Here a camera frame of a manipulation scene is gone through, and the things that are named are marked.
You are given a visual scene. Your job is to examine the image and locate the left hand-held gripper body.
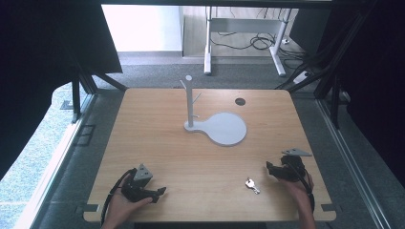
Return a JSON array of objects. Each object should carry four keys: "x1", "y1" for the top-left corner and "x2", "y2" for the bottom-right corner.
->
[{"x1": 121, "y1": 163, "x2": 154, "y2": 203}]

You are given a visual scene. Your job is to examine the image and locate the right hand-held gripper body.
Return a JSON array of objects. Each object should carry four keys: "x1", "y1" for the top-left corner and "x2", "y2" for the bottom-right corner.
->
[{"x1": 276, "y1": 147, "x2": 313, "y2": 183}]

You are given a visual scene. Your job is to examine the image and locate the silver key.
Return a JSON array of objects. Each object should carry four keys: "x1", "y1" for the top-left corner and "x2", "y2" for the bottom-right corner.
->
[{"x1": 245, "y1": 177, "x2": 262, "y2": 196}]

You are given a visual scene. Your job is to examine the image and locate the white key stand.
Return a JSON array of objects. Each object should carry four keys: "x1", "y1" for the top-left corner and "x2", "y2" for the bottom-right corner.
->
[{"x1": 179, "y1": 74, "x2": 248, "y2": 148}]

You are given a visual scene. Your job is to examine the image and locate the person's right hand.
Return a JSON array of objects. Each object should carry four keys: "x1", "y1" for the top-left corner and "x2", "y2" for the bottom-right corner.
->
[{"x1": 279, "y1": 173, "x2": 315, "y2": 206}]

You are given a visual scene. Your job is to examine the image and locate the person's left hand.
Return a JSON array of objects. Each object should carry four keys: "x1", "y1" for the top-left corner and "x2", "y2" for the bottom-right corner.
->
[{"x1": 103, "y1": 190, "x2": 154, "y2": 224}]

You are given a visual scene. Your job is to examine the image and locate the dark floor outlet box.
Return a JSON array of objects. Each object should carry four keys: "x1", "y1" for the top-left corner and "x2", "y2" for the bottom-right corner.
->
[{"x1": 75, "y1": 124, "x2": 96, "y2": 148}]

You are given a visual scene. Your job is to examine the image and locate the white power strip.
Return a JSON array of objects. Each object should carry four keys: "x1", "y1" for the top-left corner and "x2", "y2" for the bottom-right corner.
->
[{"x1": 292, "y1": 71, "x2": 311, "y2": 85}]

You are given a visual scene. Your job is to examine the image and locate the black curtain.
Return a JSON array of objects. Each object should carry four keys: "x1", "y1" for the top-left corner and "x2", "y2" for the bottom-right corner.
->
[
  {"x1": 0, "y1": 0, "x2": 123, "y2": 180},
  {"x1": 289, "y1": 0, "x2": 405, "y2": 189}
]

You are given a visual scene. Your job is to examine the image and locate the aluminium floor rail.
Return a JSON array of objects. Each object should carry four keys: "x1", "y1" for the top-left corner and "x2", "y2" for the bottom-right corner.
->
[
  {"x1": 13, "y1": 94, "x2": 98, "y2": 229},
  {"x1": 314, "y1": 98, "x2": 394, "y2": 229}
]

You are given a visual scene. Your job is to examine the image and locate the black metal frame stand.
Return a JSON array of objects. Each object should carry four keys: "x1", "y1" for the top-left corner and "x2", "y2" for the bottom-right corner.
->
[
  {"x1": 275, "y1": 6, "x2": 376, "y2": 130},
  {"x1": 70, "y1": 61, "x2": 129, "y2": 124}
]

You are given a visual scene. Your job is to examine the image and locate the black floor cables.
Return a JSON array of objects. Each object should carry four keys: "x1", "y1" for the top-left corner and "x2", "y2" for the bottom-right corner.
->
[{"x1": 211, "y1": 8, "x2": 309, "y2": 62}]

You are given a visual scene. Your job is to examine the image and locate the white desk frame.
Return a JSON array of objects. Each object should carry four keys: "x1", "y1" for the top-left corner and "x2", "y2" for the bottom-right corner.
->
[{"x1": 203, "y1": 6, "x2": 293, "y2": 77}]

